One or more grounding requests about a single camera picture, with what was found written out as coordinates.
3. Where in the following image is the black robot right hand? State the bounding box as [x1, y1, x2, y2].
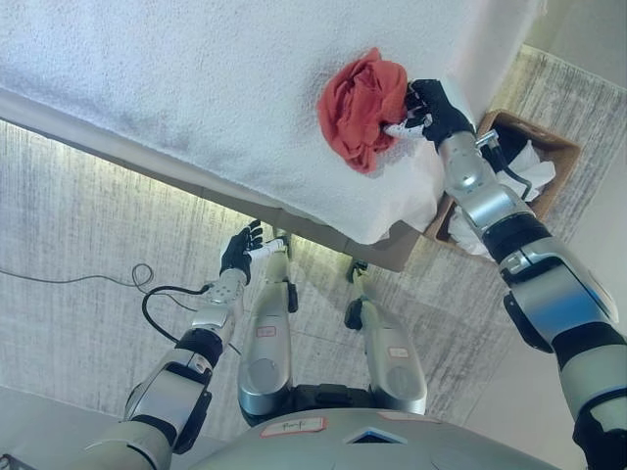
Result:
[384, 76, 477, 151]

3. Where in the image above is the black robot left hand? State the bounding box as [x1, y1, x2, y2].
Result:
[218, 219, 286, 286]

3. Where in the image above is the red garment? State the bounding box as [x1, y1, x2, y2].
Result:
[316, 46, 410, 174]

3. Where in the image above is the beige bed mattress sheet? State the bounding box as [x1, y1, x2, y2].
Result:
[0, 89, 295, 221]

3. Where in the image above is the white terry bed blanket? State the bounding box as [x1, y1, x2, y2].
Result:
[0, 0, 529, 246]

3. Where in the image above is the black garment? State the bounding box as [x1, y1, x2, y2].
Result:
[488, 125, 530, 170]

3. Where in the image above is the silver robot left leg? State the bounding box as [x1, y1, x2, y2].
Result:
[236, 234, 301, 423]

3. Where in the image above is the silver robot leg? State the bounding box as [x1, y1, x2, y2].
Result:
[343, 260, 429, 417]
[236, 234, 301, 423]

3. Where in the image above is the white garment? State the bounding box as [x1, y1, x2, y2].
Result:
[447, 140, 557, 257]

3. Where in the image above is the brown cardboard box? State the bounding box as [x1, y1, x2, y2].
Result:
[422, 109, 583, 247]

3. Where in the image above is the grey woven rug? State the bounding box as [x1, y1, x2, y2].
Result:
[0, 42, 627, 423]

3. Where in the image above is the silver robot right leg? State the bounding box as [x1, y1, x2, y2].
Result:
[343, 260, 429, 417]

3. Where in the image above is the grey robot torso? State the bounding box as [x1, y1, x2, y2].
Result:
[185, 383, 564, 470]

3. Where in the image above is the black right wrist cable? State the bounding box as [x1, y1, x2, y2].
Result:
[477, 129, 541, 203]

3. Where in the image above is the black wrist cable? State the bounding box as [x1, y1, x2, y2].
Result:
[477, 129, 541, 203]
[141, 285, 242, 354]

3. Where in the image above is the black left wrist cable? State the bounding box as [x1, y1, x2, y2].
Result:
[141, 285, 242, 354]

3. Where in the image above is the brown bed frame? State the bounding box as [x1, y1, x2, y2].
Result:
[271, 218, 423, 273]

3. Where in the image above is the thin black floor cable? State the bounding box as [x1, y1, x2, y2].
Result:
[0, 262, 154, 296]

